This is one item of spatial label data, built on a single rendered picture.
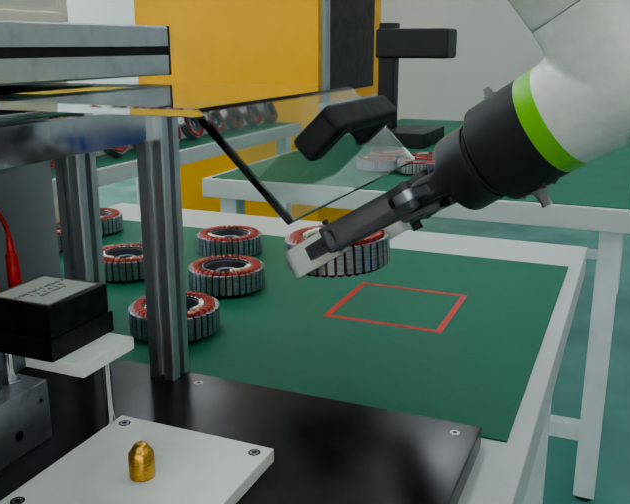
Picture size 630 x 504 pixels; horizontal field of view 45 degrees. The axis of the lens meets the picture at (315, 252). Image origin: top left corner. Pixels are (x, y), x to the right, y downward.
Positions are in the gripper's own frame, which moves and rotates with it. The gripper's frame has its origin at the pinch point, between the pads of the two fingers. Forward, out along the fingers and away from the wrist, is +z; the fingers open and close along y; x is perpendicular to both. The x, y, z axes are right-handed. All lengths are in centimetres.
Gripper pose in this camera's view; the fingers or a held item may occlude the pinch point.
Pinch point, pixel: (339, 245)
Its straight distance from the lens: 81.5
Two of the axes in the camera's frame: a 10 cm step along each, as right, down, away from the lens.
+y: 6.2, -2.2, 7.5
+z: -6.5, 3.9, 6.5
